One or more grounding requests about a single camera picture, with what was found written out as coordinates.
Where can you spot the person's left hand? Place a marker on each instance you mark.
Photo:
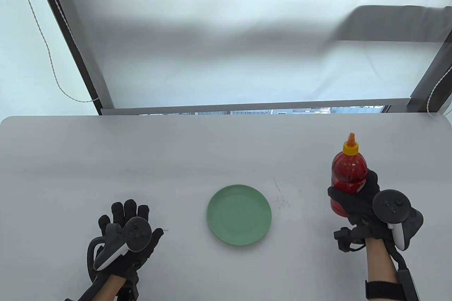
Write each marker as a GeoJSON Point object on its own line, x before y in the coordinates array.
{"type": "Point", "coordinates": [127, 209]}

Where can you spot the person's right hand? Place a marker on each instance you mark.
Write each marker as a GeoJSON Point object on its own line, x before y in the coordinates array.
{"type": "Point", "coordinates": [356, 205]}

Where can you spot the black white hand controller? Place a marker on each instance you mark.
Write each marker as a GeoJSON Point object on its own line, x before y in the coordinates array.
{"type": "Point", "coordinates": [392, 205]}
{"type": "Point", "coordinates": [137, 234]}

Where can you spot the red ketchup bottle yellow cap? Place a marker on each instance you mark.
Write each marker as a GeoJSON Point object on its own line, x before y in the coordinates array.
{"type": "Point", "coordinates": [349, 170]}

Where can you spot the green plate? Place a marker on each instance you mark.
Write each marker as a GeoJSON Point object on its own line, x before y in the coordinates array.
{"type": "Point", "coordinates": [239, 214]}

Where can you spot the person's left forearm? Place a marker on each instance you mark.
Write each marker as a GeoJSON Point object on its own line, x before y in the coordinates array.
{"type": "Point", "coordinates": [113, 287]}

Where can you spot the small black right glove connector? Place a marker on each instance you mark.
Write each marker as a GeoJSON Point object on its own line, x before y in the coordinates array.
{"type": "Point", "coordinates": [342, 241]}

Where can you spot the small black glove connector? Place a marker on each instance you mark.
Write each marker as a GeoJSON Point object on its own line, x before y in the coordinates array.
{"type": "Point", "coordinates": [342, 241]}
{"type": "Point", "coordinates": [130, 287]}

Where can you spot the small black left glove connector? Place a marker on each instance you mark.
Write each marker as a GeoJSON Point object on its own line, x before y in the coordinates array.
{"type": "Point", "coordinates": [130, 287]}

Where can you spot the white roller blind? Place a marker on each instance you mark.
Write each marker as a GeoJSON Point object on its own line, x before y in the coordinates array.
{"type": "Point", "coordinates": [229, 68]}

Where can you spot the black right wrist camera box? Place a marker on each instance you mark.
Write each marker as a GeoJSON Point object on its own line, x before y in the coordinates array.
{"type": "Point", "coordinates": [409, 287]}

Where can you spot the dark window frame post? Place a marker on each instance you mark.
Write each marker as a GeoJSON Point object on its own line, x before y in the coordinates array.
{"type": "Point", "coordinates": [99, 89]}
{"type": "Point", "coordinates": [429, 82]}

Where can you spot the grey blind bottom rail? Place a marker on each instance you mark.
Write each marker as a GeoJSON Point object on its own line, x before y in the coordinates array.
{"type": "Point", "coordinates": [247, 107]}

